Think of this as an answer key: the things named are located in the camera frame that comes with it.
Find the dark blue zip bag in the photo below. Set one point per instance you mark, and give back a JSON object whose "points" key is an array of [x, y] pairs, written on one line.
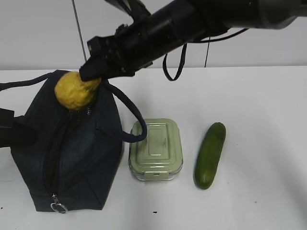
{"points": [[73, 162]]}

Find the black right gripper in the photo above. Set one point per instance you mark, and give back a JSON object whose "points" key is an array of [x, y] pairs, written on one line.
{"points": [[122, 54]]}

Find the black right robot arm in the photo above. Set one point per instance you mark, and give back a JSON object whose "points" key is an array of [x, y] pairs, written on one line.
{"points": [[193, 21]]}

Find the yellow lemon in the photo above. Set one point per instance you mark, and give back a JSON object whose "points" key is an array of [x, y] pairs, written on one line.
{"points": [[75, 94]]}

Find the green lid food container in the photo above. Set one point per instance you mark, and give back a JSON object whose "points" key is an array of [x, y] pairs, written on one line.
{"points": [[159, 156]]}

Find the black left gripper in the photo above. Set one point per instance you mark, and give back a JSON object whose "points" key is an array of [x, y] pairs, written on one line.
{"points": [[14, 130]]}

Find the green cucumber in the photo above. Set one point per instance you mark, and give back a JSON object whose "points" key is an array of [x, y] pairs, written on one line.
{"points": [[209, 155]]}

